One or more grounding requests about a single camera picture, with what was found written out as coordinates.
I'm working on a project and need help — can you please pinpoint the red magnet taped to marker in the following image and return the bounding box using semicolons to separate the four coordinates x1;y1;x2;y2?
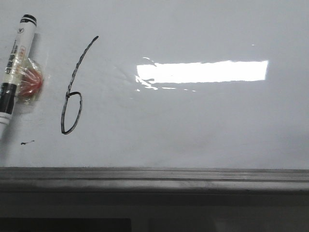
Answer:
17;58;44;105

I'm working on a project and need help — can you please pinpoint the black white whiteboard marker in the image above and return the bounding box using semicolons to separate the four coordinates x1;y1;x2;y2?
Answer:
0;14;37;137

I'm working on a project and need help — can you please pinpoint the white whiteboard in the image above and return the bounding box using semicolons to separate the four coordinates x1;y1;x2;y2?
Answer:
0;0;309;169

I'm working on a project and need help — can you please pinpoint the grey aluminium whiteboard frame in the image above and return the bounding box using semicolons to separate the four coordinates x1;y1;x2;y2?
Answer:
0;167;309;194

